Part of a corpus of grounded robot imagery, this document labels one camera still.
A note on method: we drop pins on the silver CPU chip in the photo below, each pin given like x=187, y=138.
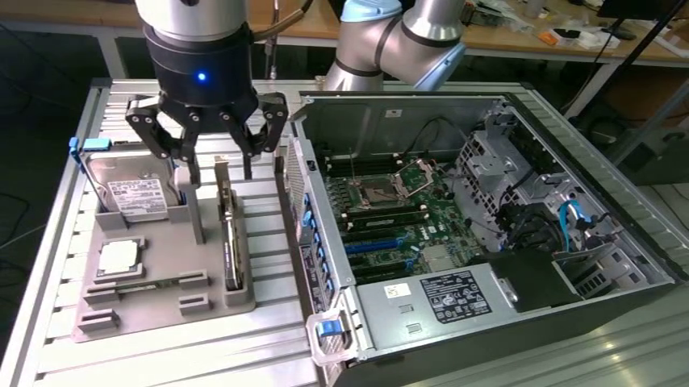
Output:
x=120, y=257

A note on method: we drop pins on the grey parts rack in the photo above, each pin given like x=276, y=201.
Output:
x=161, y=258

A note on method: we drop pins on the metal disk bay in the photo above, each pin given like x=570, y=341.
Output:
x=492, y=173

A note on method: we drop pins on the wooden desk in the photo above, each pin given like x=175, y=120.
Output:
x=64, y=19
x=511, y=44

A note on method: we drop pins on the black monitor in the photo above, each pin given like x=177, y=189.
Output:
x=618, y=8

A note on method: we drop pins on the metal socket cover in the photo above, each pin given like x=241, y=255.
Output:
x=415, y=174

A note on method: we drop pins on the grey power supply unit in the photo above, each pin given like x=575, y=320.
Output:
x=430, y=306

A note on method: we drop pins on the long black expansion slot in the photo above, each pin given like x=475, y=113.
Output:
x=374, y=235
x=382, y=267
x=384, y=276

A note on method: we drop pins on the green motherboard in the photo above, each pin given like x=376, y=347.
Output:
x=392, y=250

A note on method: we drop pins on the graphics card with metal bracket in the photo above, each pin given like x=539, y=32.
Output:
x=229, y=234

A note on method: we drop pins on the blue card retainer clip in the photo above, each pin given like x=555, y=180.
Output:
x=328, y=284
x=324, y=269
x=315, y=238
x=320, y=254
x=308, y=218
x=307, y=200

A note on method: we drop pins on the black open PC case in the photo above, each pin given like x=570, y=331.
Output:
x=618, y=314

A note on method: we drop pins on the black tripod leg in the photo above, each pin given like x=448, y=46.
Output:
x=642, y=60

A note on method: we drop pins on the silver chipset heatsink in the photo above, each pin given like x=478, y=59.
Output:
x=439, y=259

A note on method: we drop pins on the blue case latch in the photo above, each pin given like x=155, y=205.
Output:
x=327, y=327

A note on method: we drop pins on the hard disk with blue carrier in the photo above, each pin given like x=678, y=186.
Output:
x=135, y=189

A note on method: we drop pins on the black RAM slot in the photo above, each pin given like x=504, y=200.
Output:
x=380, y=204
x=363, y=164
x=366, y=170
x=382, y=211
x=382, y=207

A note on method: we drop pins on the white orange plastic parts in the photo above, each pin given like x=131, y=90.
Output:
x=570, y=38

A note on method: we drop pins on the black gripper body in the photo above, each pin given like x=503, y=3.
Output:
x=199, y=64

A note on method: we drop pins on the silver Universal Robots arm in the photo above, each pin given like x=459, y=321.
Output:
x=371, y=44

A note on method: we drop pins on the black case intrusion switch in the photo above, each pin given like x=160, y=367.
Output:
x=309, y=165

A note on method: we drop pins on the thin metal locking lever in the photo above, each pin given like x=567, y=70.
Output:
x=352, y=167

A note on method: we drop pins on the black RAM stick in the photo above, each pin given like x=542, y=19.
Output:
x=387, y=221

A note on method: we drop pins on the green RAM stick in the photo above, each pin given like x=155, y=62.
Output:
x=145, y=286

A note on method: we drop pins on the CPU socket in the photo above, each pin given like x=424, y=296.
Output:
x=379, y=192

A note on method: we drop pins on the blue expansion slot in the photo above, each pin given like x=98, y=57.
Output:
x=376, y=245

